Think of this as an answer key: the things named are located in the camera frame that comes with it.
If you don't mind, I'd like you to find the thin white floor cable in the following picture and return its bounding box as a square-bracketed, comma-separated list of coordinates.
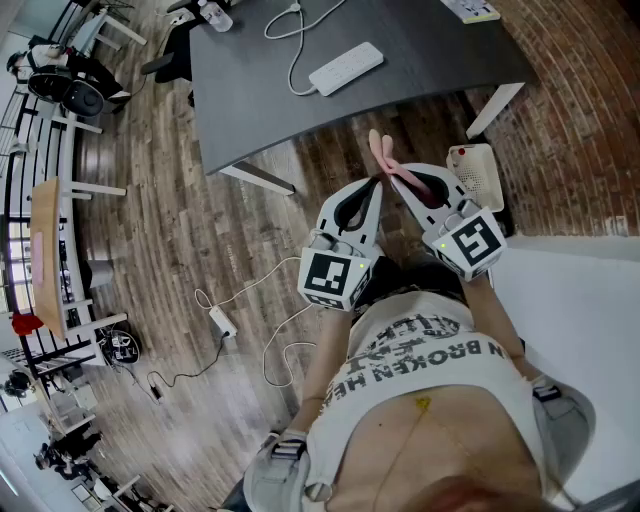
[193, 256, 302, 314]

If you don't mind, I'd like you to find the person's right forearm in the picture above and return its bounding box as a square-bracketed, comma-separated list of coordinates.
[468, 272, 526, 364]

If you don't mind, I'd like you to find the white perforated plastic basket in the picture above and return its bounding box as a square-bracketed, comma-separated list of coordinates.
[446, 143, 505, 214]

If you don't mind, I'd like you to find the person's left forearm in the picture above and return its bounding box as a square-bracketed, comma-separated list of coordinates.
[298, 299, 362, 434]

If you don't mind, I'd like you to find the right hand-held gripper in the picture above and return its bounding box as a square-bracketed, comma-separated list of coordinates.
[389, 162, 507, 282]

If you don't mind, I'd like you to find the red cloth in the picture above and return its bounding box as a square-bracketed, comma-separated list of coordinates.
[11, 313, 45, 337]

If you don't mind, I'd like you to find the grey backpack shoulder strap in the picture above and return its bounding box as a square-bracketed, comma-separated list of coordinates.
[243, 428, 312, 512]
[528, 373, 597, 501]

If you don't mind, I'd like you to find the black bag with white print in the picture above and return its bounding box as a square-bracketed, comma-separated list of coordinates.
[96, 328, 142, 362]

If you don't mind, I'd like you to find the yellow-edged booklet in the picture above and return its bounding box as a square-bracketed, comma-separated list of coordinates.
[439, 0, 502, 25]

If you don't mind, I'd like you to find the white table leg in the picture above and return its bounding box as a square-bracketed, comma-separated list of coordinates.
[218, 160, 297, 197]
[465, 82, 527, 141]

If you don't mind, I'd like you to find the white framed table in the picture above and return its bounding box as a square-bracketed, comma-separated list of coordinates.
[59, 0, 149, 52]

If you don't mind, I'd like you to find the grey waste bin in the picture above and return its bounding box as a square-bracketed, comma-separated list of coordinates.
[86, 257, 114, 290]

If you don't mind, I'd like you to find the black adapter cable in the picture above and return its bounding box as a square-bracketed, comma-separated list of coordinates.
[146, 331, 227, 404]

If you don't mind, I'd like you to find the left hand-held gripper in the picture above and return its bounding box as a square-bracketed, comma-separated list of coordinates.
[298, 177, 384, 312]

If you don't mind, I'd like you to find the small white floor power strip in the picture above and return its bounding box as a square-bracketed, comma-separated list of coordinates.
[208, 305, 239, 339]

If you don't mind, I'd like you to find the clear water bottle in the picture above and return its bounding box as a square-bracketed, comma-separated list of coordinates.
[197, 0, 234, 34]

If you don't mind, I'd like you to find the person's black skirt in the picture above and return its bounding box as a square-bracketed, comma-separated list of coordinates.
[353, 253, 470, 314]

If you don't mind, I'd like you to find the wooden side table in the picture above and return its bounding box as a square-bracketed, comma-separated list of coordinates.
[29, 176, 129, 346]

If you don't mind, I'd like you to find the white power strip cable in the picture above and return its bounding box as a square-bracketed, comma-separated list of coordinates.
[263, 0, 347, 97]

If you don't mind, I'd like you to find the black office chair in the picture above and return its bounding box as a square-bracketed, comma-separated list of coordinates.
[139, 0, 202, 85]

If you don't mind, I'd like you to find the person's white printed shirt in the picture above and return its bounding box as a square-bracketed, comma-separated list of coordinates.
[299, 289, 551, 501]

